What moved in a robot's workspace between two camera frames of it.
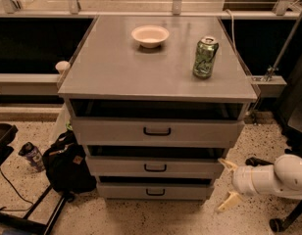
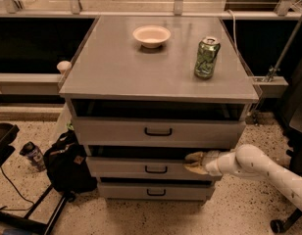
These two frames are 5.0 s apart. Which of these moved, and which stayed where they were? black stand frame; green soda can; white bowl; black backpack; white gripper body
Moved: white gripper body
Stayed: green soda can; black stand frame; black backpack; white bowl
